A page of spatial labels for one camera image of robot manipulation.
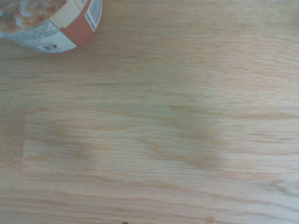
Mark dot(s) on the cereal cup with orange label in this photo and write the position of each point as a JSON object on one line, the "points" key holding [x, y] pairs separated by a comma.
{"points": [[46, 21]]}

